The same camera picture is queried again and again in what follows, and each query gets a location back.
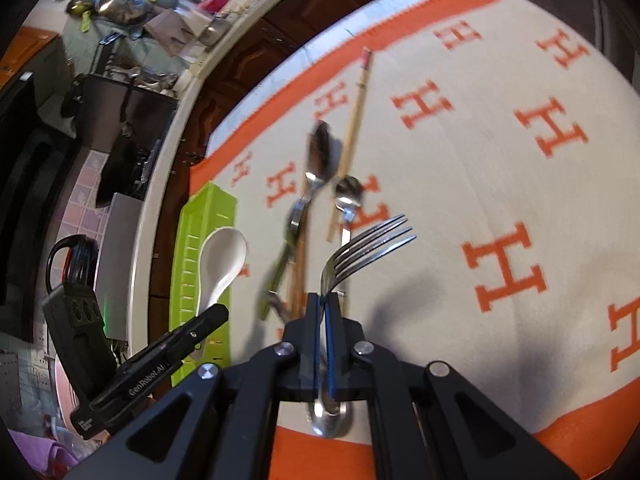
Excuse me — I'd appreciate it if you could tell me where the steel fork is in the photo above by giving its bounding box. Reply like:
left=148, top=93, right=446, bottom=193
left=308, top=214, right=416, bottom=439

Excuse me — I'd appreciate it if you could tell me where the white ceramic soup spoon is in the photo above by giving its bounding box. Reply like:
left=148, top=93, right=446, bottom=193
left=196, top=226, right=248, bottom=315

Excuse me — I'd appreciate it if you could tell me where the steel spoon textured handle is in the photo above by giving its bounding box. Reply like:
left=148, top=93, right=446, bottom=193
left=258, top=198, right=305, bottom=321

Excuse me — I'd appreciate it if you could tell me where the small steel teaspoon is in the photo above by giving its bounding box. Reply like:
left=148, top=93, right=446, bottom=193
left=334, top=176, right=363, bottom=246

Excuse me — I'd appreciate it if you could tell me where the pink-tipped bamboo chopstick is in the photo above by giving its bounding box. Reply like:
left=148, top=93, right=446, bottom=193
left=326, top=48, right=373, bottom=243

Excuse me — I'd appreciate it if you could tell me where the dark wooden chopstick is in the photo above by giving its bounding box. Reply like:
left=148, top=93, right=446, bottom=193
left=288, top=214, right=307, bottom=318

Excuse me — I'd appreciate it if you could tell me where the large steel tablespoon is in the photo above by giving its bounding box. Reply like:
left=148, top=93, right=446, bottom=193
left=285, top=120, right=332, bottom=247

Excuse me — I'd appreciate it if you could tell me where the green plastic utensil tray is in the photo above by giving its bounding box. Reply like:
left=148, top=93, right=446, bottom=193
left=168, top=180, right=239, bottom=388

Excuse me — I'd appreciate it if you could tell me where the steel pot on counter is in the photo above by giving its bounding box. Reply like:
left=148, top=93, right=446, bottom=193
left=198, top=15, right=232, bottom=48

